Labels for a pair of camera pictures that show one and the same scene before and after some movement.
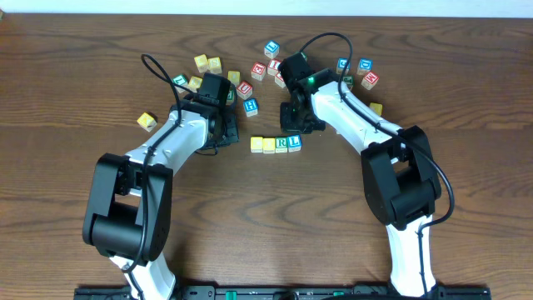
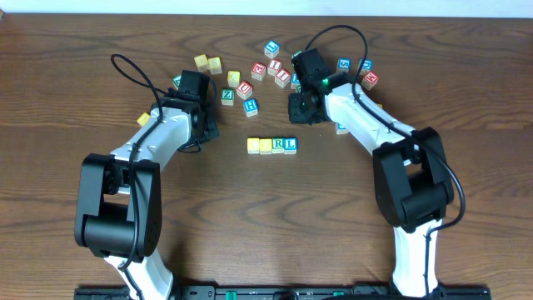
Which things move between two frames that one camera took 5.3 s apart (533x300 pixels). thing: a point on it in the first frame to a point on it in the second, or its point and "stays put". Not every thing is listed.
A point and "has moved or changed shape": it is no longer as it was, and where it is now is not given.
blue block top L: [271, 48] stays put
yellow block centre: [234, 77] stays put
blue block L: [294, 142] has moved or changed shape
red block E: [258, 71] stays put
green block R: [281, 144] has moved or changed shape
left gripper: [229, 132] to [209, 130]
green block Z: [230, 99] stays put
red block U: [245, 89] stays put
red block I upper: [272, 66] stays put
